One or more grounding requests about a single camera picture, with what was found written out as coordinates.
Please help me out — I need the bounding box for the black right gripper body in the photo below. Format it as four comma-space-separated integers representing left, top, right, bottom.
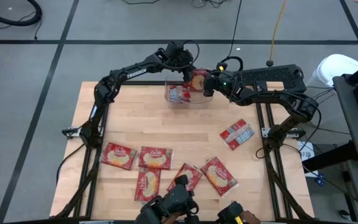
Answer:
211, 71, 237, 95

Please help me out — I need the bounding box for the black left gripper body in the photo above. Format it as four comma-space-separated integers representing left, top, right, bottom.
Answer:
178, 58, 199, 78

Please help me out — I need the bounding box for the clear plastic bin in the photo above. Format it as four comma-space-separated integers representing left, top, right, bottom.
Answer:
164, 77, 214, 110

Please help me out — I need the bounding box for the white paper sheet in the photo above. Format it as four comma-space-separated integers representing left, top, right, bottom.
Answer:
296, 141, 316, 179

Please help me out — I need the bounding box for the white chair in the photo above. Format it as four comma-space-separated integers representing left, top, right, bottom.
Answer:
313, 54, 358, 88

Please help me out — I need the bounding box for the black desk crossbar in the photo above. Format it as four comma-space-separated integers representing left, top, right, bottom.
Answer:
301, 140, 358, 174

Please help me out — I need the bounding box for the person's hand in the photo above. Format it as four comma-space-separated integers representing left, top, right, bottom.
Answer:
162, 211, 183, 224
240, 210, 262, 224

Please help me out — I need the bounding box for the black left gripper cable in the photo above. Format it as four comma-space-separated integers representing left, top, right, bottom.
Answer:
181, 39, 201, 68

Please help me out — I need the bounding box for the black hanging cable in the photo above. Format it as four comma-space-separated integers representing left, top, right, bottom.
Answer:
219, 0, 245, 74

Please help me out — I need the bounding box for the yellow hanging cable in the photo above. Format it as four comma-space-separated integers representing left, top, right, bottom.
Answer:
265, 0, 288, 68

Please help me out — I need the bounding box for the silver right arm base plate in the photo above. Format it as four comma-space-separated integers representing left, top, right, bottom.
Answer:
260, 126, 306, 140

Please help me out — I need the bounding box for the black cable bundle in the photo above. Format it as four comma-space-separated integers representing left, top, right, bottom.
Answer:
191, 0, 231, 9

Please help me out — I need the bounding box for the thin black floor cable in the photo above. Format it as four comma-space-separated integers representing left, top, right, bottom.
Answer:
119, 0, 162, 6
0, 11, 43, 40

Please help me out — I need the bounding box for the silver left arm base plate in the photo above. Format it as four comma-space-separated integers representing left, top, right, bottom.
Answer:
62, 126, 81, 138

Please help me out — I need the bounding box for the black vacuum hose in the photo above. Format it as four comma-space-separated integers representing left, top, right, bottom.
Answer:
0, 0, 43, 27

